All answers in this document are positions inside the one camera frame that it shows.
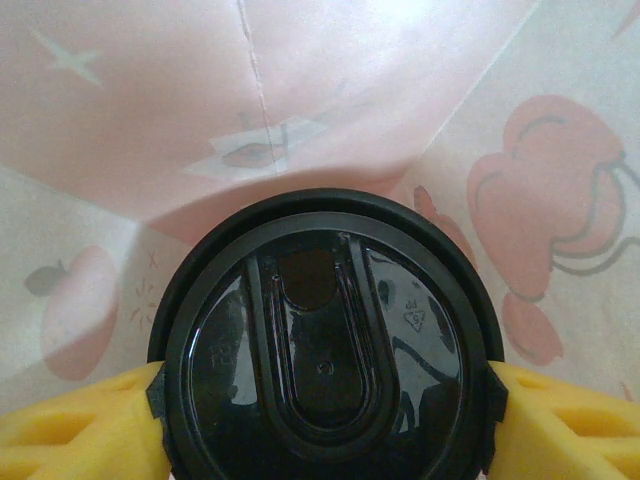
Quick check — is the black plastic cup lid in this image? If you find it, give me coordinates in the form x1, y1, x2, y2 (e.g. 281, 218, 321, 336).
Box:
146, 187, 510, 480

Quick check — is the red white paper bag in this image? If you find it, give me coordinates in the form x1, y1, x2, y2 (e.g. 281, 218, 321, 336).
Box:
0, 0, 640, 404

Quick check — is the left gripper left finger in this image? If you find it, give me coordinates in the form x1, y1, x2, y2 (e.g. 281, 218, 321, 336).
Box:
0, 360, 171, 480

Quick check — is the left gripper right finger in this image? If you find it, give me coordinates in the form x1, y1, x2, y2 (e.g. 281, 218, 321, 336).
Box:
482, 358, 640, 480

